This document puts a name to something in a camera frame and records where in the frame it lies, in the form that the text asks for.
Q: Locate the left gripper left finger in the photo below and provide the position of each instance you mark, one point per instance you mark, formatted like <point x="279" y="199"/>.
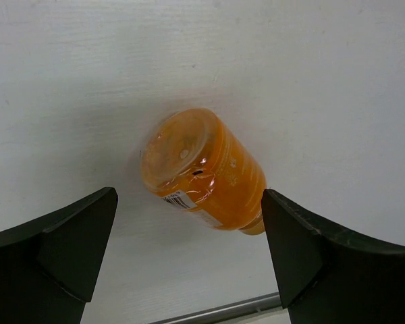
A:
<point x="49" y="266"/>

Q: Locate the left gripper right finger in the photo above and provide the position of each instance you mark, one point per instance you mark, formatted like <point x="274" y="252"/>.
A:
<point x="327" y="273"/>

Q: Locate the orange juice bottle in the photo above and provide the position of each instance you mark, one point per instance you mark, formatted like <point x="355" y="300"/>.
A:
<point x="193" y="162"/>

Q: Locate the aluminium table rail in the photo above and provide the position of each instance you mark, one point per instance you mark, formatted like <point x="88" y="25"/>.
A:
<point x="251" y="306"/>

